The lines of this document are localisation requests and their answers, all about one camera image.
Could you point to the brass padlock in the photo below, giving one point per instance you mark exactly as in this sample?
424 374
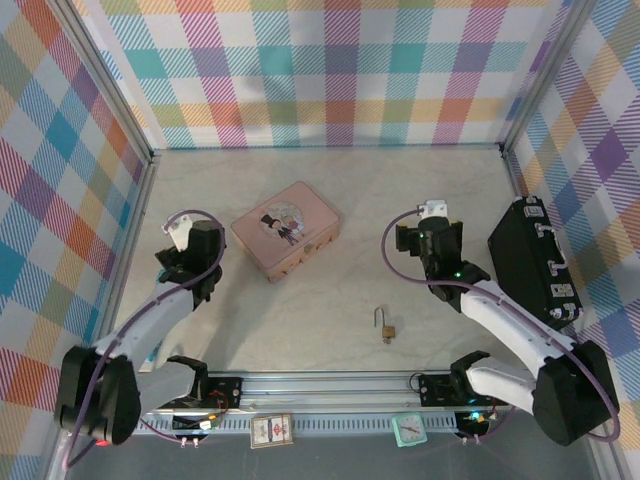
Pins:
388 330

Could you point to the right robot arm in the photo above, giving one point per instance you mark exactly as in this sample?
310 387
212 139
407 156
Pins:
500 320

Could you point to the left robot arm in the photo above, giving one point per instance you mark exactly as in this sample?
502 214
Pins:
150 315

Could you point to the pink tin box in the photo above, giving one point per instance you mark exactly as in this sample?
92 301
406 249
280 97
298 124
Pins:
287 230

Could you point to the black suitcase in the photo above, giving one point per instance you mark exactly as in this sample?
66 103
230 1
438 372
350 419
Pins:
535 260

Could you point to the small black controller board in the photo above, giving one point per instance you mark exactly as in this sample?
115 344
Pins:
192 424
472 422

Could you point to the teal alarm clock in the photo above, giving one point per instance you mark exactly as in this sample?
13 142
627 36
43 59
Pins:
410 430

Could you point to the playing card box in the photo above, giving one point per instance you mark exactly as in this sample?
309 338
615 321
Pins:
271 431

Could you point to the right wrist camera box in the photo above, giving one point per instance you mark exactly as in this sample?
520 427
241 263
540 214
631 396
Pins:
434 208

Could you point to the aluminium left side rail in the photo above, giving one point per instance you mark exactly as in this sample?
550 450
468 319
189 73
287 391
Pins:
135 220

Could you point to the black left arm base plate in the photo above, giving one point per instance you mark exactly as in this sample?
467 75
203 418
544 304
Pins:
225 392

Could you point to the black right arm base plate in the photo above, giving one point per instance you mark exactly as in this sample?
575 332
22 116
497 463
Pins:
435 390

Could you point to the aluminium front rail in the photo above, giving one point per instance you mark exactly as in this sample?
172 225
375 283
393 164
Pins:
325 390

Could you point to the aluminium left corner post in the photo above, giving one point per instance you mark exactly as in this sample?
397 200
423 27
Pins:
105 80

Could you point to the aluminium corner post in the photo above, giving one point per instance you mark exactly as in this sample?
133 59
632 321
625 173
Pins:
105 80
545 70

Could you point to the aluminium right corner post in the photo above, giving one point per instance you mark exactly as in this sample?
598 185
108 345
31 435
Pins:
545 70

